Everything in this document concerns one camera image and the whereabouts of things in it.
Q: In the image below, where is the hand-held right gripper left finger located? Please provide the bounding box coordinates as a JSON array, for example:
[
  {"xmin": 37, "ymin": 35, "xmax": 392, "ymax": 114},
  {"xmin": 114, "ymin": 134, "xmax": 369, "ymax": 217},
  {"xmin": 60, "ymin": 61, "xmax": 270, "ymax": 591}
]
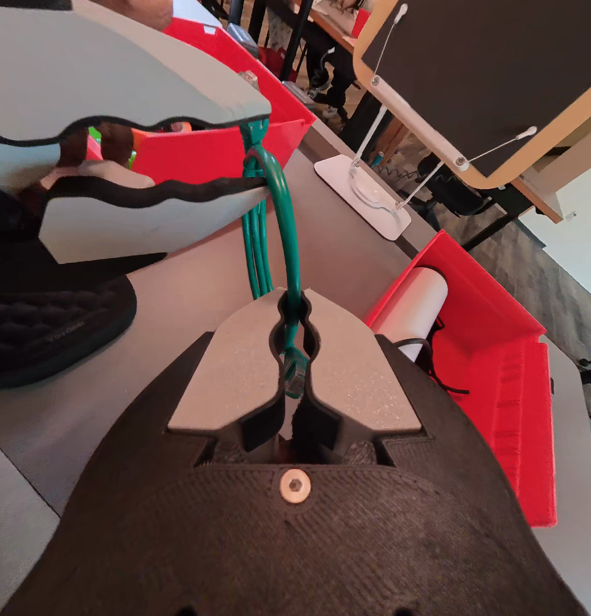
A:
[{"xmin": 168, "ymin": 287, "xmax": 288, "ymax": 452}]

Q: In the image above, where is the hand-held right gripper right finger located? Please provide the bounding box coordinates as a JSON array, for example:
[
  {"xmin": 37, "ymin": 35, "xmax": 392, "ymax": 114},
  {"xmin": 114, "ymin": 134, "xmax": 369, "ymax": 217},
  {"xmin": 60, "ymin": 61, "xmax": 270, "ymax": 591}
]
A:
[{"xmin": 293, "ymin": 288, "xmax": 423, "ymax": 464}]

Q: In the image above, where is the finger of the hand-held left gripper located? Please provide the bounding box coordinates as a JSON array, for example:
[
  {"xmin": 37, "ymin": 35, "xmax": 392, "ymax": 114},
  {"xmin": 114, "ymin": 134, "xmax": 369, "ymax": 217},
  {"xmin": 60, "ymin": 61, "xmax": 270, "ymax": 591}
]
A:
[
  {"xmin": 0, "ymin": 0, "xmax": 273, "ymax": 146},
  {"xmin": 38, "ymin": 176, "xmax": 271, "ymax": 265}
]

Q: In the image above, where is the red plastic bin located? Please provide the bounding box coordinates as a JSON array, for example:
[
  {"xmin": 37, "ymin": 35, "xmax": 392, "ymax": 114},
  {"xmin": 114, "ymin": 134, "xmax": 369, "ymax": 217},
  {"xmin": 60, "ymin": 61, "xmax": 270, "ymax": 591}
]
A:
[
  {"xmin": 86, "ymin": 17, "xmax": 317, "ymax": 186},
  {"xmin": 364, "ymin": 229, "xmax": 558, "ymax": 527}
]

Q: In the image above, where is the green ethernet cable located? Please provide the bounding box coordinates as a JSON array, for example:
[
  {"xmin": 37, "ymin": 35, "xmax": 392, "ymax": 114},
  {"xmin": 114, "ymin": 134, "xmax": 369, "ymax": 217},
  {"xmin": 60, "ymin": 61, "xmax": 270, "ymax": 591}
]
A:
[{"xmin": 238, "ymin": 70, "xmax": 311, "ymax": 400}]

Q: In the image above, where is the person's left hand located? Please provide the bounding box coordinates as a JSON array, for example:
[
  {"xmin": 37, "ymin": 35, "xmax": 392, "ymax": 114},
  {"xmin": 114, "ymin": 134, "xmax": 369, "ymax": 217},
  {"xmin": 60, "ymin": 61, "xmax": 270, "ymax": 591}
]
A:
[{"xmin": 20, "ymin": 120, "xmax": 135, "ymax": 204}]

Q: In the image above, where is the white roll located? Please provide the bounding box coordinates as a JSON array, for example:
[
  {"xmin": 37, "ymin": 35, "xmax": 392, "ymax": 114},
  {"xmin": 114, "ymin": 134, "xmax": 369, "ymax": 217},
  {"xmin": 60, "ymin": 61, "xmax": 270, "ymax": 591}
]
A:
[{"xmin": 371, "ymin": 266, "xmax": 449, "ymax": 362}]

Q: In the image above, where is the black honeycomb cushion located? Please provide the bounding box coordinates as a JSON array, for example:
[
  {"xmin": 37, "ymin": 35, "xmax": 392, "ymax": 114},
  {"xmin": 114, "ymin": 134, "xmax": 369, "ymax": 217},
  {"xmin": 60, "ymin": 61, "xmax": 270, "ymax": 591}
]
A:
[{"xmin": 0, "ymin": 274, "xmax": 138, "ymax": 390}]

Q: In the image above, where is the black pole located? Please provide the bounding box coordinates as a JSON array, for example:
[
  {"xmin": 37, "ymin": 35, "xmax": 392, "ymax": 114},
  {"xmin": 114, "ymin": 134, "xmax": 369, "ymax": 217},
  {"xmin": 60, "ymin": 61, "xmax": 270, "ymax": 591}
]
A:
[{"xmin": 281, "ymin": 0, "xmax": 315, "ymax": 82}]

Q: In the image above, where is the black office chair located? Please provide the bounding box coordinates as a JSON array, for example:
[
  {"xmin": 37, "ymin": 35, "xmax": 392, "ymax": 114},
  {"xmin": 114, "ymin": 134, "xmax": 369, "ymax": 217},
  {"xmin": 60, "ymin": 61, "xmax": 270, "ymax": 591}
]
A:
[{"xmin": 416, "ymin": 154, "xmax": 493, "ymax": 217}]

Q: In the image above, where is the wooden desk with black legs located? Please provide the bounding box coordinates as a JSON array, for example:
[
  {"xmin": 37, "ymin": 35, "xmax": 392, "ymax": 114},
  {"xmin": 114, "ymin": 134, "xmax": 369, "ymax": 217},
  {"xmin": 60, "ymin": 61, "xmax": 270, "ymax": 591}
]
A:
[{"xmin": 512, "ymin": 178, "xmax": 566, "ymax": 224}]

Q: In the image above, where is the black board with wooden rim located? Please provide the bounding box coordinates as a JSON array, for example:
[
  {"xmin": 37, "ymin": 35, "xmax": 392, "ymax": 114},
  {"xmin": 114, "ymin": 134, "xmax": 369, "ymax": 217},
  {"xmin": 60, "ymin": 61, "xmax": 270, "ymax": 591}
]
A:
[{"xmin": 353, "ymin": 0, "xmax": 591, "ymax": 191}]

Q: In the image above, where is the black cord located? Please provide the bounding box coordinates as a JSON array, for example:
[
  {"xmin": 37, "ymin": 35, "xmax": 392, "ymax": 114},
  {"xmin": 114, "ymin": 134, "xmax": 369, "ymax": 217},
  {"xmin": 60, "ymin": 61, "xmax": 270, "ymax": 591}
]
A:
[{"xmin": 395, "ymin": 318, "xmax": 470, "ymax": 396}]

